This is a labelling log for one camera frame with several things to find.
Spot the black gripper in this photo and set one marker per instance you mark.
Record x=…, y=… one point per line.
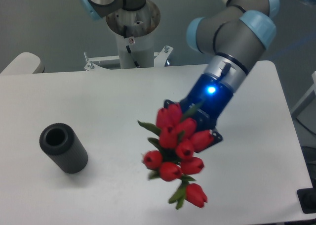
x=215, y=97

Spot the red tulip bouquet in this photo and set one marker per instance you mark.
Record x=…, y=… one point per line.
x=174, y=155

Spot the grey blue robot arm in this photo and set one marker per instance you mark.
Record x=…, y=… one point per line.
x=236, y=38

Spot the dark grey ribbed vase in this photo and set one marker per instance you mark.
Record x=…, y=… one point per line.
x=60, y=143

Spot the black device at table edge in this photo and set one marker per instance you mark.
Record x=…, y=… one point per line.
x=307, y=200

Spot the white chair back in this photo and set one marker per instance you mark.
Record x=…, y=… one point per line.
x=24, y=63

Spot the white table leg frame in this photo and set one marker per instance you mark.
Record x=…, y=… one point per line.
x=305, y=100

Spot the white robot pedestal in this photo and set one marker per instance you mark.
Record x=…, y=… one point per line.
x=134, y=32

